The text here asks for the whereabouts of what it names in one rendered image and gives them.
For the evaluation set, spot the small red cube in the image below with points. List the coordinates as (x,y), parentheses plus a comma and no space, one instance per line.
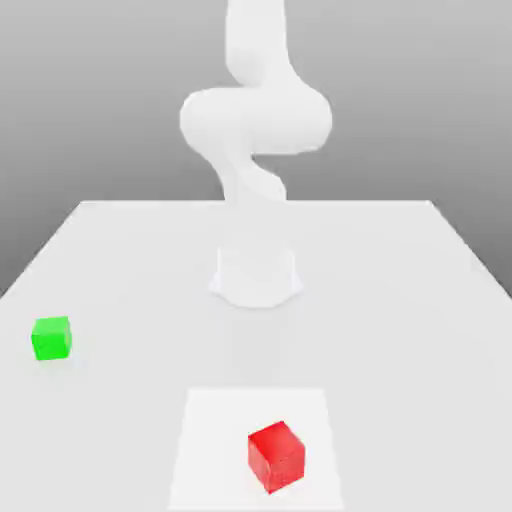
(276,458)

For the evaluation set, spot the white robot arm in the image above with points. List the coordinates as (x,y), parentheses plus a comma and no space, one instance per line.
(256,120)

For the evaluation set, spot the small green cube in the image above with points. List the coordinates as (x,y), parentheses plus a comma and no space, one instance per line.
(51,339)

